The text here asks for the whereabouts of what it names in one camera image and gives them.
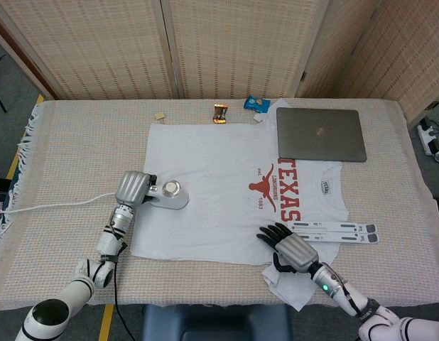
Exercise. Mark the small beige eraser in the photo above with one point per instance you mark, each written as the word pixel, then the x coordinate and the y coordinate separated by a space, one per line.
pixel 160 116

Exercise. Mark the bamboo folding screen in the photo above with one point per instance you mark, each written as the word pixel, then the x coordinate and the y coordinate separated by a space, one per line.
pixel 98 46

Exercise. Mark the white folded laptop stand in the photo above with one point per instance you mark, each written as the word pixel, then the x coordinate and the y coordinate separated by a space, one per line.
pixel 336 232

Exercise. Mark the grey closed laptop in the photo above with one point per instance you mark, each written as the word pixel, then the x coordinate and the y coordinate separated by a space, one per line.
pixel 322 142

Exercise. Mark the dark blue chair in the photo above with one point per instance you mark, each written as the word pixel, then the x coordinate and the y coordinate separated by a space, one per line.
pixel 212 323

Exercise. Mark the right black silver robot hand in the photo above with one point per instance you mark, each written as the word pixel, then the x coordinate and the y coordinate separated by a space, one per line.
pixel 297 254

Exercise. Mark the beige woven tablecloth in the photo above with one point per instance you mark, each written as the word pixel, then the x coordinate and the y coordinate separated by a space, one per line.
pixel 81 149

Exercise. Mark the white power strip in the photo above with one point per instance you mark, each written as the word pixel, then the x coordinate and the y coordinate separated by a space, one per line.
pixel 429 136

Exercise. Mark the blue snack packet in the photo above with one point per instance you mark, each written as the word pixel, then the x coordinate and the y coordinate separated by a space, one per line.
pixel 255 104

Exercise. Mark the orange snack wrapper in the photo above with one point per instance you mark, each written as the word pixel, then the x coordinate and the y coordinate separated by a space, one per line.
pixel 219 114

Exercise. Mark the white Texas print T-shirt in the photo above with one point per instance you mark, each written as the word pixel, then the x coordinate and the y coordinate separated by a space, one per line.
pixel 205 160

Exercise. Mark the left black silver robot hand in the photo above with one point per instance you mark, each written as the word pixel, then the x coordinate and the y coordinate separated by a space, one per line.
pixel 132 188

